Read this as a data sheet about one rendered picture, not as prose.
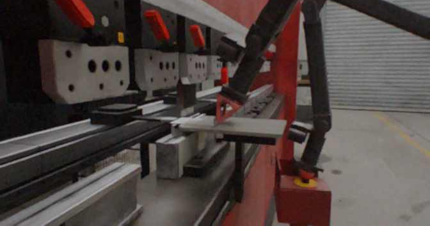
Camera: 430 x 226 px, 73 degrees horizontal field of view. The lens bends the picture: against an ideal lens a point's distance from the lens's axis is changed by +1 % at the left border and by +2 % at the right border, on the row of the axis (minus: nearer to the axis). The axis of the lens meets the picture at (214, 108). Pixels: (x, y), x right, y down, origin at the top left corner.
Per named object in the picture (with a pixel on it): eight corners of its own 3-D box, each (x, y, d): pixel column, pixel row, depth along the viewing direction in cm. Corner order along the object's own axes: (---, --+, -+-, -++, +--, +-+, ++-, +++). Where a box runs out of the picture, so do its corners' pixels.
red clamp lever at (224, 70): (228, 86, 95) (228, 56, 93) (215, 86, 96) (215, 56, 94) (229, 86, 96) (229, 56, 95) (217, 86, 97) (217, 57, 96)
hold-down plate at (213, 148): (201, 178, 74) (201, 166, 73) (182, 175, 75) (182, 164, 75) (230, 146, 102) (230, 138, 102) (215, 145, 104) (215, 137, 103)
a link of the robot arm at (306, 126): (329, 123, 94) (330, 116, 101) (294, 112, 97) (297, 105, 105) (317, 155, 98) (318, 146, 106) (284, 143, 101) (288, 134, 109)
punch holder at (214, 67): (212, 80, 91) (212, 26, 89) (187, 80, 94) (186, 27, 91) (224, 78, 105) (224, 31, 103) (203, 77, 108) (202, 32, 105)
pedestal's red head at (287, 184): (330, 228, 90) (333, 172, 87) (277, 223, 92) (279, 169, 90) (317, 198, 110) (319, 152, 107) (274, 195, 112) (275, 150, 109)
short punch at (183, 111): (183, 117, 79) (182, 82, 78) (176, 116, 80) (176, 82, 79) (196, 111, 89) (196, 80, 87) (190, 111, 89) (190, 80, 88)
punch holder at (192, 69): (187, 84, 72) (186, 16, 70) (157, 83, 75) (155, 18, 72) (207, 81, 86) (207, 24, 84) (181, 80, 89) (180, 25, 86)
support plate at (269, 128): (281, 138, 68) (281, 134, 68) (180, 130, 76) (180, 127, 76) (286, 123, 85) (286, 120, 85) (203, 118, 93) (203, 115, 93)
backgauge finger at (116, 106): (167, 129, 79) (167, 112, 78) (89, 124, 87) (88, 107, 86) (185, 121, 90) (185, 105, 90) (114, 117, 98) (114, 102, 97)
